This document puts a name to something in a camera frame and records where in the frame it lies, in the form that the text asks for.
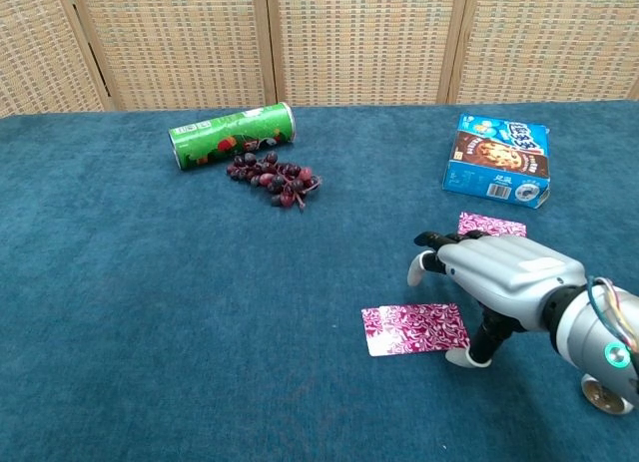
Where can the woven bamboo folding screen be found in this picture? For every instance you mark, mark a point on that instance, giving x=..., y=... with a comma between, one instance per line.
x=349, y=43

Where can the green chip can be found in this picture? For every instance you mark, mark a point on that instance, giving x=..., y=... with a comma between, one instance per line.
x=224, y=138

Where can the bunch of red grapes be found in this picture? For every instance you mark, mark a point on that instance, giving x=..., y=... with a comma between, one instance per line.
x=274, y=177

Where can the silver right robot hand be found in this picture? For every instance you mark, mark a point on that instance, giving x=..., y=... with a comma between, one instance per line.
x=509, y=272

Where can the blue cookie box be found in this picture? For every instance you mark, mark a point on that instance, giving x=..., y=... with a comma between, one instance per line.
x=499, y=152

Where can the blue felt table cover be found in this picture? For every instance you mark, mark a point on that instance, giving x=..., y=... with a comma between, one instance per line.
x=150, y=307

